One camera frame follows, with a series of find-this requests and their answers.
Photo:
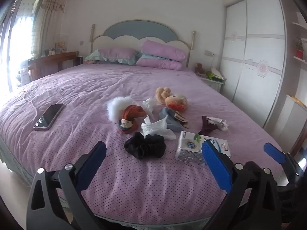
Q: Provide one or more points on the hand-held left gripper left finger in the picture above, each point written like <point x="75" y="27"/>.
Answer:
<point x="96" y="154"/>

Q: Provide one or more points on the white sock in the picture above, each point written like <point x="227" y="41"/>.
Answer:
<point x="219" y="123"/>

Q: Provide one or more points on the white wall shelves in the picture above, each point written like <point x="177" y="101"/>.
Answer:
<point x="299" y="60"/>

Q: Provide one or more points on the black socks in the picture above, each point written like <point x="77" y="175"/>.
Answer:
<point x="144" y="146"/>

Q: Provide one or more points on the tan plush monkey toy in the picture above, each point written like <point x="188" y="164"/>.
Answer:
<point x="174" y="99"/>

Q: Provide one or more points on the orange brown sock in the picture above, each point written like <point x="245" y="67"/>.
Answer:
<point x="133" y="111"/>

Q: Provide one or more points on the green and white packet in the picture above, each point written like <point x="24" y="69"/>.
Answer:
<point x="214" y="74"/>

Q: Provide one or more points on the white fluffy ball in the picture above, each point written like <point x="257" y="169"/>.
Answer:
<point x="116" y="107"/>

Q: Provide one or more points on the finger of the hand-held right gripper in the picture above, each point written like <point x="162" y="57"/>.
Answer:
<point x="274" y="152"/>

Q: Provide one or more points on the large white tissue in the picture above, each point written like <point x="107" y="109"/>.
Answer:
<point x="156" y="127"/>

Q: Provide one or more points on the white sliding wardrobe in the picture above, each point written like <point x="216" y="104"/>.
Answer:
<point x="254" y="52"/>

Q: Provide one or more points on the maroon sock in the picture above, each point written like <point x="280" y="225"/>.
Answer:
<point x="207" y="128"/>

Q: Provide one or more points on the green bed skirt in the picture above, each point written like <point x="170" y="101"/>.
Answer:
<point x="14" y="165"/>

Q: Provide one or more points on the wooden desk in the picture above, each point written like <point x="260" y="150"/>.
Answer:
<point x="48" y="61"/>

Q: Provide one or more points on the white nightstand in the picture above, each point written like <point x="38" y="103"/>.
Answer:
<point x="213" y="83"/>

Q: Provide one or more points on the small picture box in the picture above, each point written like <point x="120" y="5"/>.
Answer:
<point x="61" y="47"/>

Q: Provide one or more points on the light blue pillow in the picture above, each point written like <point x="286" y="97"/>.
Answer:
<point x="150" y="57"/>

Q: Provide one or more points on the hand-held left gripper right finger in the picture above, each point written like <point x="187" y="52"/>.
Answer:
<point x="213" y="163"/>

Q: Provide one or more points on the beige patterned curtain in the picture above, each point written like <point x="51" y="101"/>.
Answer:
<point x="54" y="16"/>

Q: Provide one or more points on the flat purple pillow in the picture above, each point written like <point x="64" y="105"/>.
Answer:
<point x="117" y="52"/>

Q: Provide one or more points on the brown striped sock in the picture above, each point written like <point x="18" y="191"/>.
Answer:
<point x="181" y="119"/>

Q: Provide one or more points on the glass balcony door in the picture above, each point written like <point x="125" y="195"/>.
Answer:
<point x="21" y="28"/>

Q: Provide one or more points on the small crumpled white tissue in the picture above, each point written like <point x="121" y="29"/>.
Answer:
<point x="150" y="105"/>

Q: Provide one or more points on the teal frilled pillow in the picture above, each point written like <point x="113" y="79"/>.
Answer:
<point x="96" y="56"/>

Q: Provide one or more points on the grey blue sock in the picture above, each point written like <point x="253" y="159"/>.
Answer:
<point x="169" y="119"/>

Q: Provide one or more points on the black smartphone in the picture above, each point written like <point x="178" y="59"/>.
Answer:
<point x="49" y="116"/>

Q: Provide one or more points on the red potted plant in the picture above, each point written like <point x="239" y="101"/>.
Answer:
<point x="299" y="51"/>

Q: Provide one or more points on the brown plush toy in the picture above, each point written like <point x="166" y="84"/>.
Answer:
<point x="199" y="69"/>

